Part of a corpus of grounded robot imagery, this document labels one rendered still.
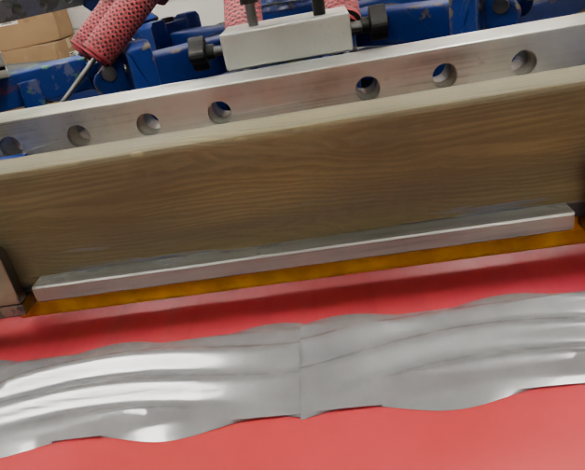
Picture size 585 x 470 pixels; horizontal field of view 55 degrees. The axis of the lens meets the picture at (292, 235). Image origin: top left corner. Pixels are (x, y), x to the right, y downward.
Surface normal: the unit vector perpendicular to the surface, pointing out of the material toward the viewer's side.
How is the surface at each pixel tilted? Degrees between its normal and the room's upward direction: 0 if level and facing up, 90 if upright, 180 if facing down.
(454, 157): 90
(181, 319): 0
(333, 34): 90
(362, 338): 33
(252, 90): 90
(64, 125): 90
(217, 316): 0
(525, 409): 0
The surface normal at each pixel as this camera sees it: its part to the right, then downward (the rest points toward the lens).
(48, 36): 0.14, 0.46
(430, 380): -0.11, -0.27
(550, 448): -0.17, -0.88
